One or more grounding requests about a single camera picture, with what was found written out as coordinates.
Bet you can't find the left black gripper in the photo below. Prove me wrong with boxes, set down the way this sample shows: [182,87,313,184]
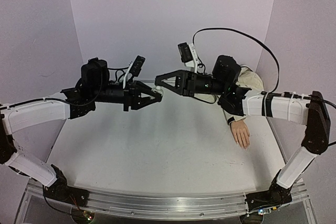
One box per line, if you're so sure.
[92,79,162,111]

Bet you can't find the white nail polish bottle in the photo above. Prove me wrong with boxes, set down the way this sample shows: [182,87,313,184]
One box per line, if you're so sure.
[152,86,164,95]

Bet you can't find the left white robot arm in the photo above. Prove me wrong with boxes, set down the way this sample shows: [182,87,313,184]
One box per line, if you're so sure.
[1,58,163,201]

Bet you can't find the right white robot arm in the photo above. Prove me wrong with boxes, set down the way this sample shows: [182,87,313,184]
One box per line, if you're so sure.
[155,55,331,189]

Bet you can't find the beige jacket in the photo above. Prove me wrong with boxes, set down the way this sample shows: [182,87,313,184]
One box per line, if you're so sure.
[193,64,264,129]

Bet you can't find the mannequin hand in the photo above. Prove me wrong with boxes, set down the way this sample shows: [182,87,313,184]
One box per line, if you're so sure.
[230,120,250,149]

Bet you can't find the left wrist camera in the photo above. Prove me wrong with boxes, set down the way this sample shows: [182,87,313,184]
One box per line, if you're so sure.
[122,55,145,89]

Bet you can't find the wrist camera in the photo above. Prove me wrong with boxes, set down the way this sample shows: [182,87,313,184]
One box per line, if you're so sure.
[122,55,145,89]
[177,42,204,73]

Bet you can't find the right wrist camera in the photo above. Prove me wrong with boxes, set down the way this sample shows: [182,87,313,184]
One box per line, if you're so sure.
[177,42,204,73]

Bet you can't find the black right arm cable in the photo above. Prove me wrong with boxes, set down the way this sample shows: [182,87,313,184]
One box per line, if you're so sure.
[192,27,336,146]

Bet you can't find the aluminium front rail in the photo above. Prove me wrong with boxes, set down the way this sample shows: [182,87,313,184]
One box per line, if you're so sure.
[16,180,317,223]

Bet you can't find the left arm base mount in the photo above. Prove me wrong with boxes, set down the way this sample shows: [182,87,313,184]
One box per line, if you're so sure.
[43,164,89,208]

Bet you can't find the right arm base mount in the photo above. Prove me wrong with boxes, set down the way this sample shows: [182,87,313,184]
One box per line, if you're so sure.
[245,170,292,213]

